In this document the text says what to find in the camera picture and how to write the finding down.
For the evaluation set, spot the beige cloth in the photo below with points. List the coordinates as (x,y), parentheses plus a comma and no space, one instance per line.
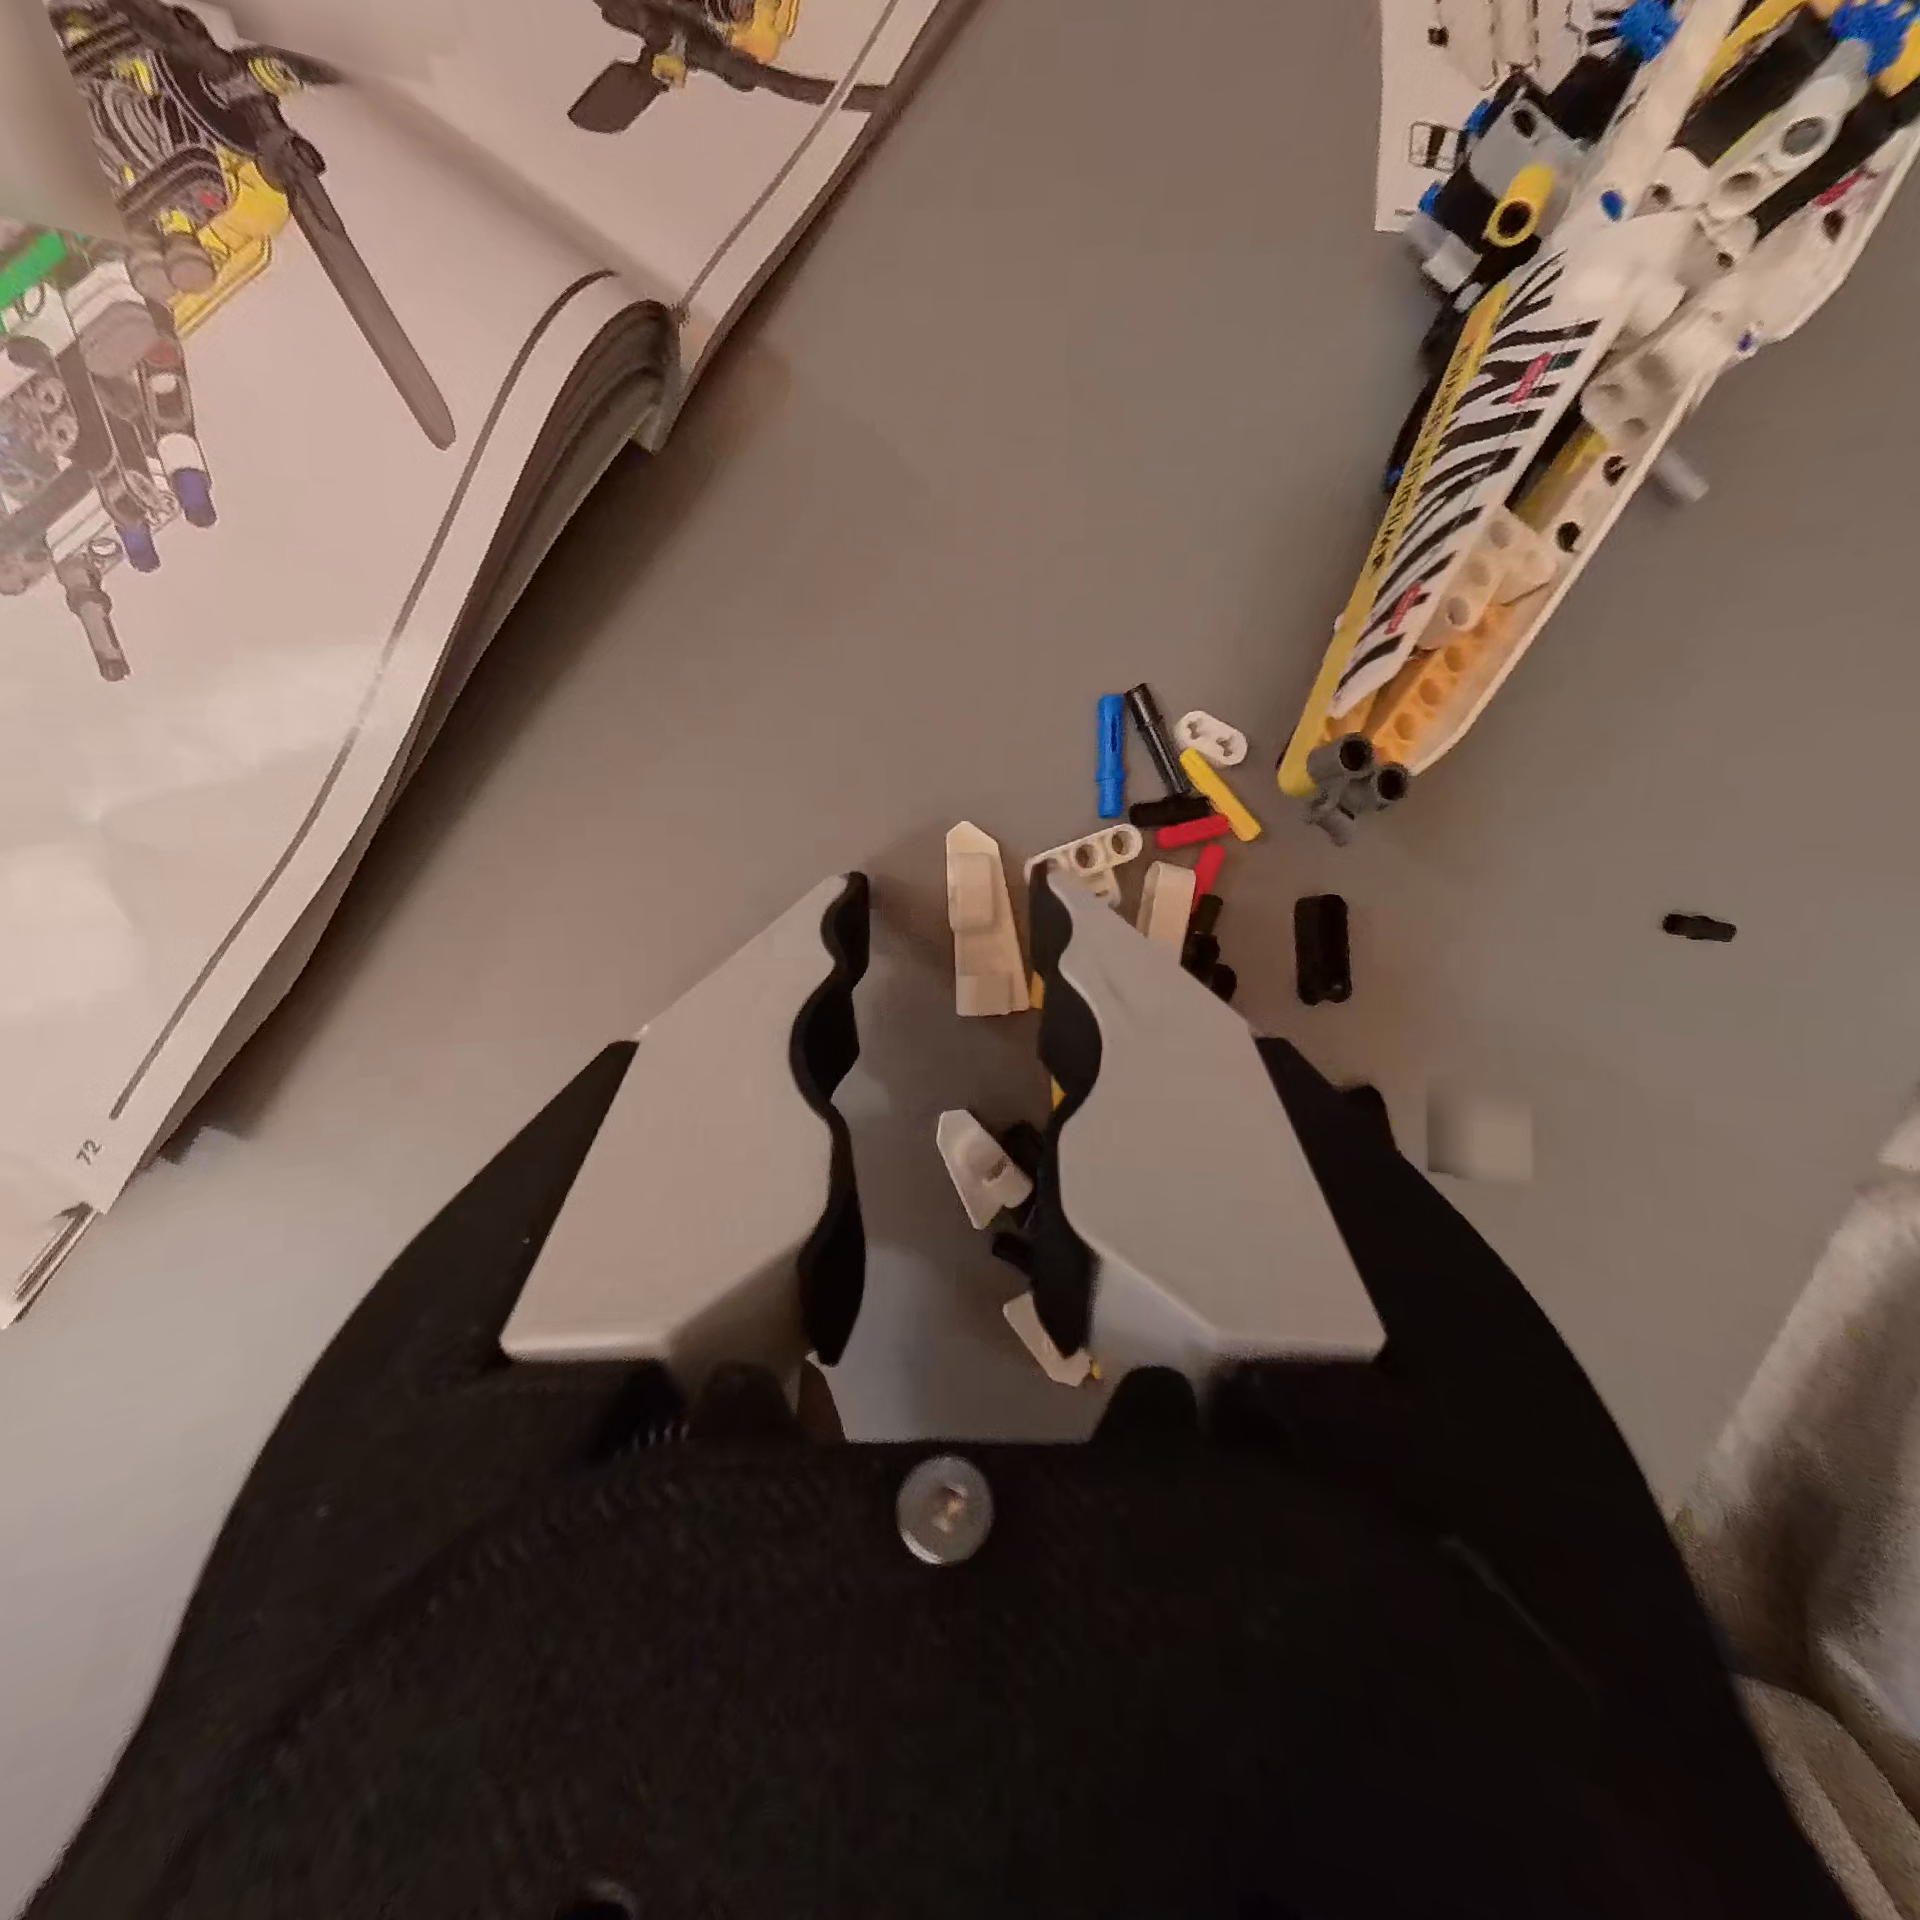
(1830,1425)

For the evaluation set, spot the pile of small lego pieces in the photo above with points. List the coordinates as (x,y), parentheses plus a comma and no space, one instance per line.
(983,931)

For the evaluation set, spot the lego instruction booklet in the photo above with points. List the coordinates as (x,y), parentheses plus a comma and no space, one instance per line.
(451,602)

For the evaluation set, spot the zebra sticker sheet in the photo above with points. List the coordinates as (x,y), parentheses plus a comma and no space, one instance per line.
(1441,90)

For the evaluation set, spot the black lego connector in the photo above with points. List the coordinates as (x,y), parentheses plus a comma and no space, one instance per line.
(1321,949)

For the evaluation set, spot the black lego pin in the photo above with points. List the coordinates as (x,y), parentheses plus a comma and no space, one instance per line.
(1698,931)

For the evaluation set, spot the zebra striped lego plane model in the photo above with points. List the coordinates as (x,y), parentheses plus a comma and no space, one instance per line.
(1499,390)

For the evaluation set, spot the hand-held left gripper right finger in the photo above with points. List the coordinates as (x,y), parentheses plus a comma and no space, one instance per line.
(1214,1186)

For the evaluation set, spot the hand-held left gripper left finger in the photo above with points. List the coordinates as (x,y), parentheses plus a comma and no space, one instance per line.
(675,1171)

